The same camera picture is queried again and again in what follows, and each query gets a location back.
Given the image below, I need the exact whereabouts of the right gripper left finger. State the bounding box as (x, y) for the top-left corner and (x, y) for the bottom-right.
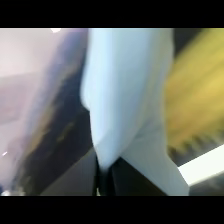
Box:
(39, 146), (100, 197)

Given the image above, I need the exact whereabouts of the white garment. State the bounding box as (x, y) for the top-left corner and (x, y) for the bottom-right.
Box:
(79, 28), (191, 197)

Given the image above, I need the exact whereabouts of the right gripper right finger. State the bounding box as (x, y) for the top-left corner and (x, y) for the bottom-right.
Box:
(105, 156), (168, 197)

